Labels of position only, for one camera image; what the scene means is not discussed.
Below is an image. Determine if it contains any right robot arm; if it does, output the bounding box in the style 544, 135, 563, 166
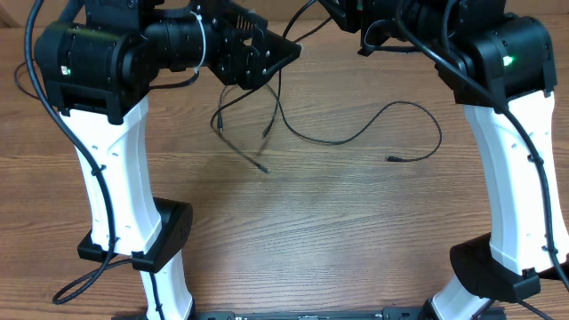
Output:
325, 1, 568, 319

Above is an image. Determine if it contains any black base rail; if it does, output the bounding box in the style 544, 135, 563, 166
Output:
194, 307, 425, 320

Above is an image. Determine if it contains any black USB cable bundle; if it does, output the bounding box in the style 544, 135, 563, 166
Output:
209, 0, 444, 174

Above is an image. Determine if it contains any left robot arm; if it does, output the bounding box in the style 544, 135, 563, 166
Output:
25, 0, 301, 319

